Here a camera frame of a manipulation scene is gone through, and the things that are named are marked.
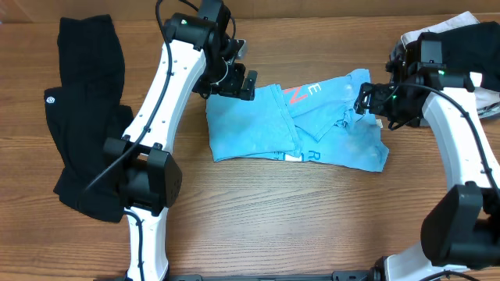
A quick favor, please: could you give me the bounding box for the light blue printed t-shirt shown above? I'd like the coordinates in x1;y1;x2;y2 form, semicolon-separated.
205;69;389;172

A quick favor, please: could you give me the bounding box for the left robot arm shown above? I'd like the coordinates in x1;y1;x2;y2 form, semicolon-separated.
102;0;257;280

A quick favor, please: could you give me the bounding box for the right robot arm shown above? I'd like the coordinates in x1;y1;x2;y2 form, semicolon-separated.
354;33;499;280

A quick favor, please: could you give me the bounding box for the beige folded garment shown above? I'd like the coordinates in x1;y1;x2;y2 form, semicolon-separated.
391;11;499;109

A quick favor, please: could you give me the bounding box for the grey folded garment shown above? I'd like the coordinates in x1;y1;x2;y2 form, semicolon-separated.
390;40;499;119

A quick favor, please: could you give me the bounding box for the black folded garment on pile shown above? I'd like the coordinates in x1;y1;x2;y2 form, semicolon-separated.
419;22;500;92

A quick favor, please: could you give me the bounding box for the black garment with logo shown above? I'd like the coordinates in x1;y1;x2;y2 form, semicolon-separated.
44;15;133;222

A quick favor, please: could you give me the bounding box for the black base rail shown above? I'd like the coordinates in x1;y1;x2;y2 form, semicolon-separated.
169;269;384;281

